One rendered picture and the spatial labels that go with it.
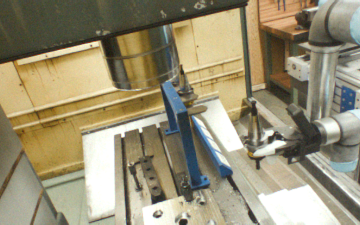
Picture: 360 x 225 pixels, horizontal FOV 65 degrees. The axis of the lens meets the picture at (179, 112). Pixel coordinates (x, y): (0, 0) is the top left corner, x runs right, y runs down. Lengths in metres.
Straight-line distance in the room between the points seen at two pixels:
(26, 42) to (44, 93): 1.27
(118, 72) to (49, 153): 1.42
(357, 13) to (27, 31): 0.69
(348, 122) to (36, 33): 0.79
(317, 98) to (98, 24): 0.72
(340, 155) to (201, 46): 1.04
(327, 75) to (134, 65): 0.61
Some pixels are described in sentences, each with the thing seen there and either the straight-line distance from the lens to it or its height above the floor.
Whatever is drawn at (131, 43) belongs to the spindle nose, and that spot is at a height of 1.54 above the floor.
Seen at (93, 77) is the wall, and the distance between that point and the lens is 1.70.
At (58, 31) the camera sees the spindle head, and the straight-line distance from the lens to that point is 0.50.
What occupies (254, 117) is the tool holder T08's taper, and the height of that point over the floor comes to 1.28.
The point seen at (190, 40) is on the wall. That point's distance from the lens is 1.70.
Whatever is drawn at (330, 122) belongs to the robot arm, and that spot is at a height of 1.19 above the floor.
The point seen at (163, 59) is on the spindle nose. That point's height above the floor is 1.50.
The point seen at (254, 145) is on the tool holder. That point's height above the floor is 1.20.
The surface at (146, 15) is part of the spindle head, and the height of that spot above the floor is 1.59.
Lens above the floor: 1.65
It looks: 27 degrees down
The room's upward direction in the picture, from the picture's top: 12 degrees counter-clockwise
